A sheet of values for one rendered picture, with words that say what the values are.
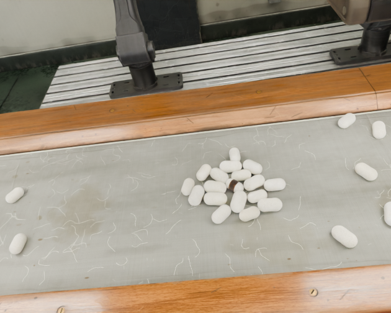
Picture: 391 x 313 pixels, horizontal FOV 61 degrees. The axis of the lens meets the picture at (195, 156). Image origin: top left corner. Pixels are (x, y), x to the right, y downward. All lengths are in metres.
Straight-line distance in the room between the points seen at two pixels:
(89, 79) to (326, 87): 0.67
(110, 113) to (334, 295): 0.51
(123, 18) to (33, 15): 1.92
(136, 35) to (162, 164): 0.35
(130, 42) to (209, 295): 0.60
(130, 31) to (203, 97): 0.26
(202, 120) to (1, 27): 2.35
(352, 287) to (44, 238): 0.44
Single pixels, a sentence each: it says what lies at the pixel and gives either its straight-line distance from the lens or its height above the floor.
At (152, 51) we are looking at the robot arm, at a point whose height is 0.79.
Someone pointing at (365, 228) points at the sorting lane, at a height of 0.74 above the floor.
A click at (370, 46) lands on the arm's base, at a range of 0.98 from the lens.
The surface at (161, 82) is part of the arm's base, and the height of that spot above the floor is 0.68.
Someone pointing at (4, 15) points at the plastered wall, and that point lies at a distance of 2.81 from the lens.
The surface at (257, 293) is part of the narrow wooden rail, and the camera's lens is 0.43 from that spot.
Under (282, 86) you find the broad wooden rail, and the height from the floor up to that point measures 0.76.
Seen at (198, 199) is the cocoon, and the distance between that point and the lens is 0.51.
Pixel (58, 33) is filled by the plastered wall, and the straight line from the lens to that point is 2.74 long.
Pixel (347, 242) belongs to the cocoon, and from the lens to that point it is 0.48.
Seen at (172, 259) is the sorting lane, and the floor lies 0.74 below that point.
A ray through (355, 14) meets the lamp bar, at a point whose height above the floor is 1.05.
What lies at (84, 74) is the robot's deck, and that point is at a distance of 1.09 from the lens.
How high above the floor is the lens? 1.16
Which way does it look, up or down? 45 degrees down
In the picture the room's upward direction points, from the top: 11 degrees counter-clockwise
